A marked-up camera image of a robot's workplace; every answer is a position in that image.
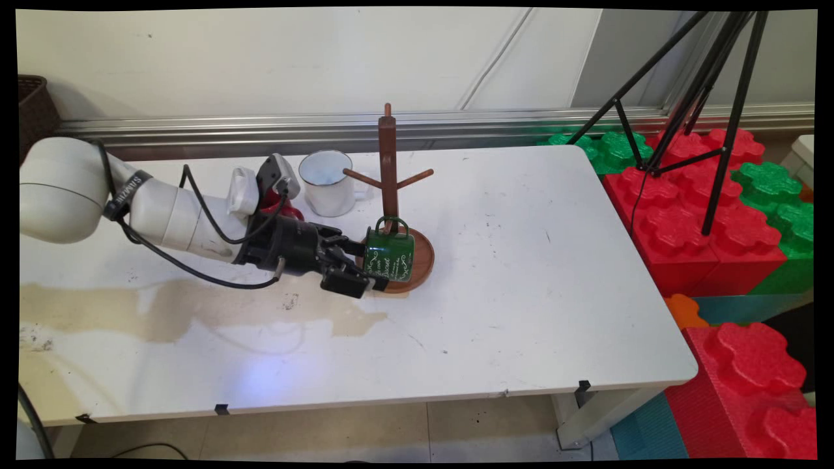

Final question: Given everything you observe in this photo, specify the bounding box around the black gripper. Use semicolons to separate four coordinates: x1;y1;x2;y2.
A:
234;214;390;300

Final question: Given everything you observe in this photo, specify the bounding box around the green enamel mug with lettering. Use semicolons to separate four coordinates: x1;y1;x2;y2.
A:
362;216;416;283

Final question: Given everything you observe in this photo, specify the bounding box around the white enamel mug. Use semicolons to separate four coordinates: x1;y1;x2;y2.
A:
298;150;372;218

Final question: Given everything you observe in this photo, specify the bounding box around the red enamel mug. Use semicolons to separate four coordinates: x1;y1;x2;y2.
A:
259;186;306;223

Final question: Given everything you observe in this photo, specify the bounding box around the brown wooden mug tree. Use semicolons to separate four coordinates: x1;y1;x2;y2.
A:
343;103;436;294

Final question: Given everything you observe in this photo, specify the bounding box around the white vented wrist module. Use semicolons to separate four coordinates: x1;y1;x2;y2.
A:
226;165;261;218

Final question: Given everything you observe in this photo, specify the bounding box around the green foam block with studs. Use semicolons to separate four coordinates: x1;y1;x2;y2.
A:
730;161;815;295
537;130;655;176

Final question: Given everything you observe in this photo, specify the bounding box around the white table leg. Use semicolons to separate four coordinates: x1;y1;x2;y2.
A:
551;384;667;451

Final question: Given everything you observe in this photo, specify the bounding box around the large red foam block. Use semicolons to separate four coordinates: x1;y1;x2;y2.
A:
664;322;818;461
602;128;788;298

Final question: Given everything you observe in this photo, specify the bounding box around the orange foam block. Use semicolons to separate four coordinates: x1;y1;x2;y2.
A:
664;293;710;330

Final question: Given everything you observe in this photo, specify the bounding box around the dark wicker basket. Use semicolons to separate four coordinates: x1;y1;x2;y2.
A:
18;74;63;163

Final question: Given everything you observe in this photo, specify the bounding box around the teal foam block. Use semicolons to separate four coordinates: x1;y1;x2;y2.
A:
609;391;691;461
691;291;812;327

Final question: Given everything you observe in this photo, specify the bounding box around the black tripod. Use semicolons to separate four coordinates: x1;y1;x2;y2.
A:
566;10;770;237

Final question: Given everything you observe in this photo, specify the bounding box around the white box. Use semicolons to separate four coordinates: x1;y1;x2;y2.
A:
779;134;816;190

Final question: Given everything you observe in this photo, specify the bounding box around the grey black wrist camera box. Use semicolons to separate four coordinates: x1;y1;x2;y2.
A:
255;152;302;210

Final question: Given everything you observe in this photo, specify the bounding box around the aluminium wall rail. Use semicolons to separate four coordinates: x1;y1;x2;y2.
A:
57;103;815;162

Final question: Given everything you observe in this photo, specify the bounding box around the black strap with lettering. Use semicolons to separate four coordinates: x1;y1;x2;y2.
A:
102;170;154;221

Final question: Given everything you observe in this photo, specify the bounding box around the white wall cable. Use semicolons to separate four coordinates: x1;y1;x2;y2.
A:
459;8;536;111

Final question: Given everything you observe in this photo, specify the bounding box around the black floor cable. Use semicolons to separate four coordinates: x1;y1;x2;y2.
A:
109;444;191;461

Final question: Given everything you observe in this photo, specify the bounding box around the thin black tripod cable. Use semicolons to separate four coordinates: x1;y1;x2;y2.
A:
628;168;647;239

